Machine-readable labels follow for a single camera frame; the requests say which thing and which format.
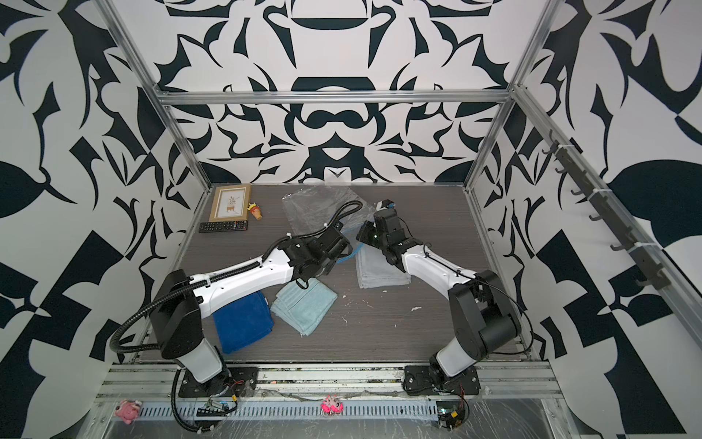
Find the grey towel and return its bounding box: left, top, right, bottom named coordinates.
left=356, top=245, right=411, bottom=289

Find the clear plastic vacuum bag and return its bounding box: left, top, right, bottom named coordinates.
left=282, top=185, right=375, bottom=263

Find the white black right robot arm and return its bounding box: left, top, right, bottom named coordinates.
left=358, top=199, right=522, bottom=379

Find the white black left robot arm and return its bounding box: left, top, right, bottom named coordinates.
left=148, top=221, right=350, bottom=385

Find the light teal folded towel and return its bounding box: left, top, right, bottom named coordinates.
left=271, top=279, right=337, bottom=337

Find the dark blue folded towel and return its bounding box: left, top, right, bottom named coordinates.
left=213, top=292, right=274, bottom=354

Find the ice cream cone toy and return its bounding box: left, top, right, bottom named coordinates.
left=248, top=203, right=263, bottom=221

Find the black tv remote control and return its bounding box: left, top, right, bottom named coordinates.
left=199, top=221, right=249, bottom=233

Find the small green circuit board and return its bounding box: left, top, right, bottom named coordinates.
left=206, top=400, right=238, bottom=414

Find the black electronics box with led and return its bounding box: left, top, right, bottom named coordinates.
left=438, top=404, right=470, bottom=431

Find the wooden picture frame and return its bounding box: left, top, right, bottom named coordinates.
left=208, top=184, right=252, bottom=222

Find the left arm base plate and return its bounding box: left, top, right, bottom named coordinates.
left=178, top=367, right=259, bottom=398

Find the magenta toy on rail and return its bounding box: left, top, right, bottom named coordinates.
left=320, top=395, right=344, bottom=415

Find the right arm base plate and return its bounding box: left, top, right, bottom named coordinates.
left=402, top=364, right=482, bottom=396

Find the white slotted cable duct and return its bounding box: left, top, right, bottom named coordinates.
left=139, top=399, right=440, bottom=423

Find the black corrugated cable conduit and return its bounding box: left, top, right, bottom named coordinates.
left=108, top=249, right=275, bottom=355

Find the pink toy on rail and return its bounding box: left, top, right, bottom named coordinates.
left=113, top=400, right=143, bottom=425

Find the black wall hook rack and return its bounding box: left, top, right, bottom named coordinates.
left=543, top=131, right=673, bottom=291

